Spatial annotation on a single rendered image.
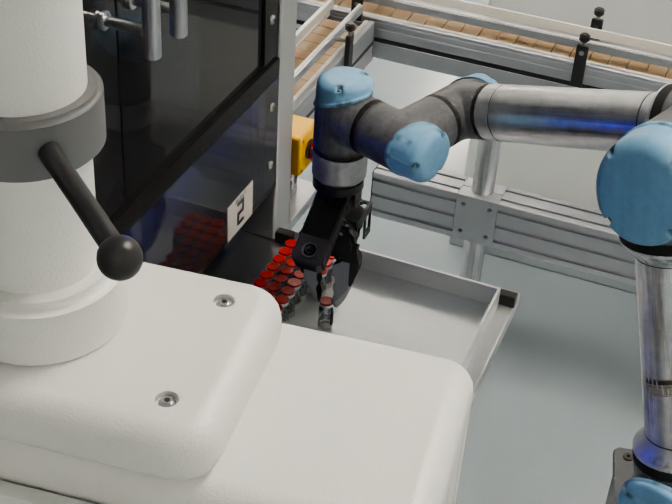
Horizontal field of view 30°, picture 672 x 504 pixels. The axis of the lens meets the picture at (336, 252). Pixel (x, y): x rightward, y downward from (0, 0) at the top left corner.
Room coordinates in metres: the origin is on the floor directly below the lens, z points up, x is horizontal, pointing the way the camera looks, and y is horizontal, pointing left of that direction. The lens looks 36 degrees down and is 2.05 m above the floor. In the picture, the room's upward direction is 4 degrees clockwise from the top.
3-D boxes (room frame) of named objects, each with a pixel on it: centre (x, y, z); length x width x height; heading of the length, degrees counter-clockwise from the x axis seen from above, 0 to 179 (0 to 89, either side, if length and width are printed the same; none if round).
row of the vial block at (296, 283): (1.50, 0.05, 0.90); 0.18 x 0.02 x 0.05; 160
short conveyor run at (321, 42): (2.09, 0.12, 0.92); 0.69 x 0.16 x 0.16; 160
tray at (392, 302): (1.46, -0.05, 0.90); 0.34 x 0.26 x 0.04; 70
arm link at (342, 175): (1.46, 0.01, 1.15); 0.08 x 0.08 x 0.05
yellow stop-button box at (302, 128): (1.77, 0.09, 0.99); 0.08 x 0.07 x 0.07; 70
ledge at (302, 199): (1.80, 0.12, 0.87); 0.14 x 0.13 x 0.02; 70
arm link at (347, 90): (1.46, 0.00, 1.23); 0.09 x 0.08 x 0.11; 50
